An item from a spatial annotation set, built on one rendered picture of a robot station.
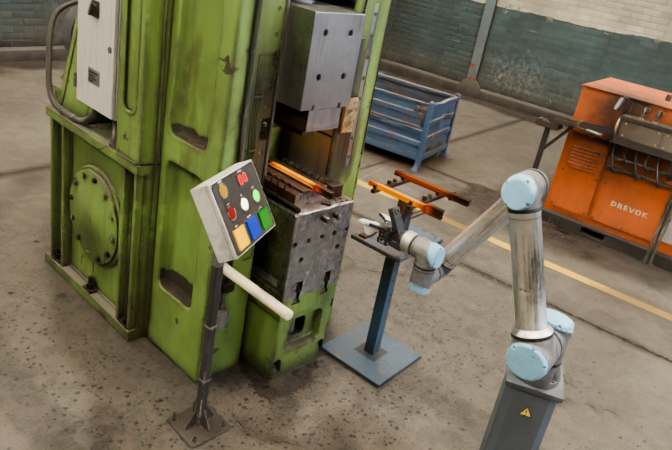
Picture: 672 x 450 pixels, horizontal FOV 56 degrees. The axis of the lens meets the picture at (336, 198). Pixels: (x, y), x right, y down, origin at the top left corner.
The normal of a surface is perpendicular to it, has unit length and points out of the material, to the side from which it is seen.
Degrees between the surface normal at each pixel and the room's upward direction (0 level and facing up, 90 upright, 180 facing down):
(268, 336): 89
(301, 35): 90
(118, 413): 0
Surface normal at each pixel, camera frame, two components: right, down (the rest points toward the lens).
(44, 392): 0.17, -0.91
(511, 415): -0.30, 0.32
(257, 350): -0.68, 0.16
